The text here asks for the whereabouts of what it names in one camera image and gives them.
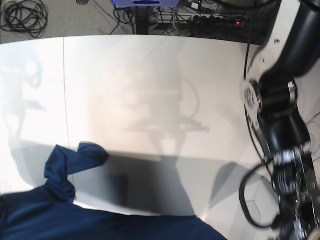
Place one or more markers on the dark blue t-shirt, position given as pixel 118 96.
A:
pixel 48 212

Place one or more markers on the black power strip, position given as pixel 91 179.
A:
pixel 232 20

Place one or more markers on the blue plastic crate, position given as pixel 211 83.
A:
pixel 145 3

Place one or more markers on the black table leg post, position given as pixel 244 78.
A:
pixel 142 16

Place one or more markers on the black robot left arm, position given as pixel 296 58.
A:
pixel 270 96

